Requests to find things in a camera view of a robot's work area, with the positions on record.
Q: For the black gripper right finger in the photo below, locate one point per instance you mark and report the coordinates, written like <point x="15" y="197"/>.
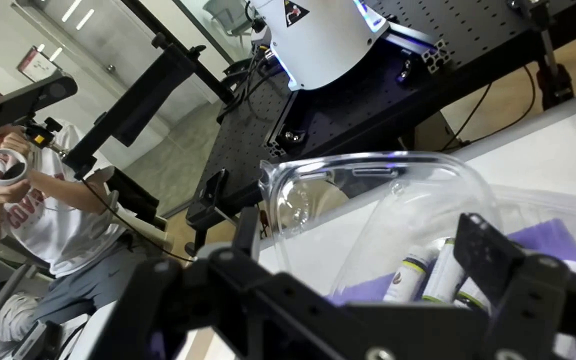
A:
<point x="486" y="255"/>

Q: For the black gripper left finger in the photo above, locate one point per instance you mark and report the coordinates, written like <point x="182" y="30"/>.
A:
<point x="247" y="229"/>

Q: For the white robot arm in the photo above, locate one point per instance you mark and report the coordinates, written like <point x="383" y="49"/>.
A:
<point x="323" y="41"/>

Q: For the white bottle in box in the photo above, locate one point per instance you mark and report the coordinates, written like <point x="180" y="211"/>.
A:
<point x="445" y="276"/>
<point x="471" y="297"/>
<point x="410" y="274"/>

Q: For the purple mat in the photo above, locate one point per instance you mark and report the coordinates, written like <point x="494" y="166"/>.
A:
<point x="548" y="236"/>

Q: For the person in white shirt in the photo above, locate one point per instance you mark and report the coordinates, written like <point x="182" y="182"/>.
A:
<point x="67" y="224"/>

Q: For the black perforated robot stand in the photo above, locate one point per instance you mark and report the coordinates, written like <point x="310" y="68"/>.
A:
<point x="366" y="111"/>

